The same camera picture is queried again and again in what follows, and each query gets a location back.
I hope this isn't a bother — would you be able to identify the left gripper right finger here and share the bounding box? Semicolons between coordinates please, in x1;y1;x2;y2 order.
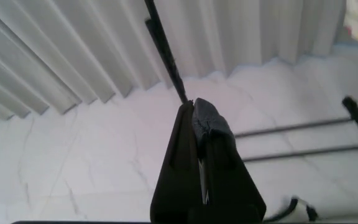
205;136;267;223

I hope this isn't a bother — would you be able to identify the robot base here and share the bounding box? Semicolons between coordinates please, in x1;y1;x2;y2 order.
262;195;358;224

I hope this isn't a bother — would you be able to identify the dark grey garment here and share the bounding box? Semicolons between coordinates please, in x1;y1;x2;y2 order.
192;97;237;156

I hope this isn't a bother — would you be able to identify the black clothes rack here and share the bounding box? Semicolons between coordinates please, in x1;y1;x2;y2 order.
144;0;358;163

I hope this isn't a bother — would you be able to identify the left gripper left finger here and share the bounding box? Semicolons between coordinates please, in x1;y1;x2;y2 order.
150;101;206;223

